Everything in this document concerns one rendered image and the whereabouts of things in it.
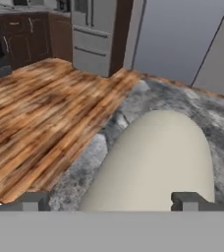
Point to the dark brown cupboard run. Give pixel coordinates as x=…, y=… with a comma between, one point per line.
x=32, y=37

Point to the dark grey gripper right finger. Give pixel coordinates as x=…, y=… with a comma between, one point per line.
x=189, y=201

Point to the cream stand mixer head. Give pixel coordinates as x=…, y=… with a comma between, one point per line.
x=159, y=164

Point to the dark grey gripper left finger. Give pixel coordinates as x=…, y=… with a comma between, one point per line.
x=35, y=201

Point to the silver fridge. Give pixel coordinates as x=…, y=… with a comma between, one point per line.
x=92, y=34

